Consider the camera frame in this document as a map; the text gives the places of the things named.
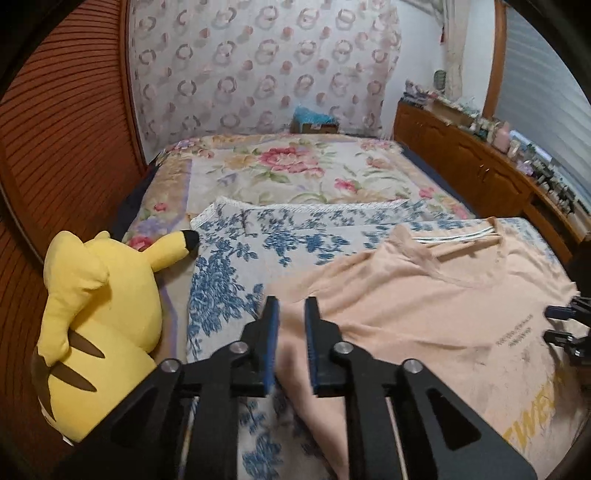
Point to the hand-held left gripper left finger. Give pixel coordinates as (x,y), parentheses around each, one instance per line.
(273,337)

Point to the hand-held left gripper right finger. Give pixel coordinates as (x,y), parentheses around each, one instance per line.
(310,341)

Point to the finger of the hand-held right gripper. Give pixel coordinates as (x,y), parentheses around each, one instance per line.
(559,312)
(558,337)

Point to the peach T-shirt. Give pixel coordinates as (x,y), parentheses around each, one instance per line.
(415,300)

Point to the blue floral blanket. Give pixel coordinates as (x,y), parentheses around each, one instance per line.
(240,258)

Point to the yellow plush toy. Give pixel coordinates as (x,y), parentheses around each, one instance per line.
(106,300)

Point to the pink jar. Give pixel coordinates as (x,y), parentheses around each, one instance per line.
(502,136)

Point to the long wooden cabinet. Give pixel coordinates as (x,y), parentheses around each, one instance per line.
(461,152)

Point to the pink floral bed cover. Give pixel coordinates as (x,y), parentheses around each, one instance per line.
(134,203)

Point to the row of bottles and jars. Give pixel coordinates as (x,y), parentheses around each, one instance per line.
(480,122)

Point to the grey window blind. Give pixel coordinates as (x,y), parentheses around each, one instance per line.
(535,83)

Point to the green round ornament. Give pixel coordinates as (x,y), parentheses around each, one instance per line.
(440,79)

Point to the wooden louvred wardrobe door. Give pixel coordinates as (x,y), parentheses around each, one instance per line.
(69,138)

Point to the beige lace curtain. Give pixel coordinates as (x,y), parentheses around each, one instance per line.
(454,46)

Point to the wooden window frame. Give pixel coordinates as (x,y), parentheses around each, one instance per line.
(495,55)

